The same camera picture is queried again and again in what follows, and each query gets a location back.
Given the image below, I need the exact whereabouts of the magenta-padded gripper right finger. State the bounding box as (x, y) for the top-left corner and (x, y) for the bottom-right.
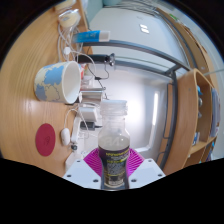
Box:
(125, 147), (167, 190)

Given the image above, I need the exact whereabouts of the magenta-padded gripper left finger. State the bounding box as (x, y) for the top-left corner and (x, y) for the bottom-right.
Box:
(62, 147), (102, 191)

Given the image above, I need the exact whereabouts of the clear bottle with dark label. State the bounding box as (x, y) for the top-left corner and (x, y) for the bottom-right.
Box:
(97, 99), (131, 191)

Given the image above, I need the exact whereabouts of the white power strip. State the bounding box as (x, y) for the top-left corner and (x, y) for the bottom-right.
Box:
(69, 114), (83, 144)

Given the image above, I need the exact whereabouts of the flat round red coaster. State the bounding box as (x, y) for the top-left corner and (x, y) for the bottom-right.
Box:
(35, 122), (57, 157)

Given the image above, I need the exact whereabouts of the white charger block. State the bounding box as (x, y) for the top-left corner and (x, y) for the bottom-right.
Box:
(78, 104), (99, 123)

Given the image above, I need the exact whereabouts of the steel cup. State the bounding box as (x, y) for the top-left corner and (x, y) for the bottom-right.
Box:
(79, 87), (107, 103)

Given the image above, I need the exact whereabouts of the white mug with blue pattern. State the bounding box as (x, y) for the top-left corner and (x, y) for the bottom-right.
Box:
(33, 60), (83, 105)

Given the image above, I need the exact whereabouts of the black electric shaver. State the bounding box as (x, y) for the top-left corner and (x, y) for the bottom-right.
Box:
(77, 53), (116, 67)

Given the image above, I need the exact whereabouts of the blue spray can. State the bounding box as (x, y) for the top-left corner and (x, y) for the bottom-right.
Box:
(72, 29), (111, 44)

